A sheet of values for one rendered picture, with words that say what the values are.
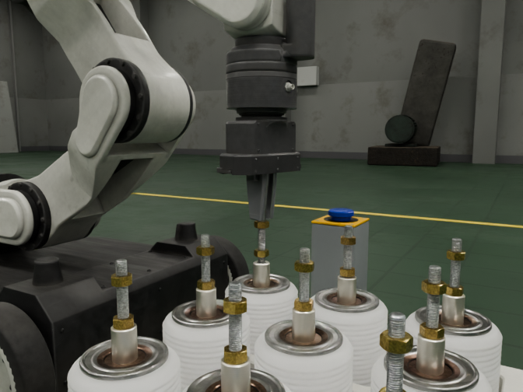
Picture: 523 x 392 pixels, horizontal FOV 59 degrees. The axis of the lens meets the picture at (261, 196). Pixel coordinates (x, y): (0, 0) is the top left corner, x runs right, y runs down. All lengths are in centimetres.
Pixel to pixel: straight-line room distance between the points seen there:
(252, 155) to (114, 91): 32
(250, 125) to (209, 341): 24
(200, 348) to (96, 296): 35
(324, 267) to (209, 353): 29
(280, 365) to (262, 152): 25
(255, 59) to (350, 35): 793
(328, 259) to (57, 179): 55
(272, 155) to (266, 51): 12
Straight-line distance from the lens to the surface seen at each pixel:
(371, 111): 818
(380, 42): 829
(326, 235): 72
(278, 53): 56
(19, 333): 75
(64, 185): 97
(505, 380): 61
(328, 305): 55
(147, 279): 89
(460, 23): 808
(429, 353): 43
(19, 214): 102
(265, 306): 58
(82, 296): 80
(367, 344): 55
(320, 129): 848
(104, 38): 88
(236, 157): 54
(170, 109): 83
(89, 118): 83
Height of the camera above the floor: 45
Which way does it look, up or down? 8 degrees down
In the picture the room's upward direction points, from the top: straight up
